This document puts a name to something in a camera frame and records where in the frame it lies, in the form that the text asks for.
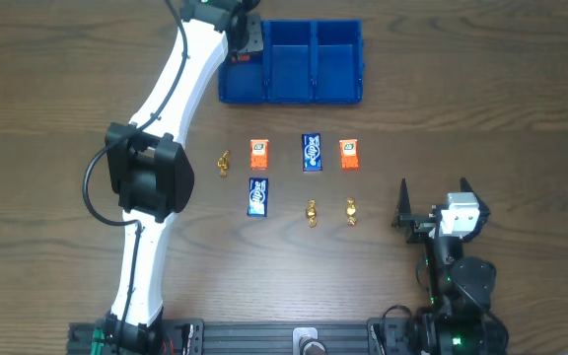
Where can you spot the orange candy box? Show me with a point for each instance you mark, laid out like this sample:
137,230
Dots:
259,155
242,58
349,155

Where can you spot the gold candy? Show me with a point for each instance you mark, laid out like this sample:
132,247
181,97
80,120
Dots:
351,211
311,213
223,163

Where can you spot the blue tray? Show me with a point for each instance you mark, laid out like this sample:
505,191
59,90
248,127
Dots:
289,69

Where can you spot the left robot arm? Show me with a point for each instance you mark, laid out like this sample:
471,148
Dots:
146,276

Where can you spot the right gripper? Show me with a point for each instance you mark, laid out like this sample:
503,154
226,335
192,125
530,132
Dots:
419,227

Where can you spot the blue candy pack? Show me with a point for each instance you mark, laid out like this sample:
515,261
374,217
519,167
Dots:
258,197
312,153

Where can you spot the mounting rail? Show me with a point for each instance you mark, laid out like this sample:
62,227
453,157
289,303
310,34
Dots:
254,337

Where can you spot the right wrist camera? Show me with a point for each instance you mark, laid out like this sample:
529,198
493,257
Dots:
456,212

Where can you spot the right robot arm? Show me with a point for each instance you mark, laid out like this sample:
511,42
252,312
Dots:
471,281

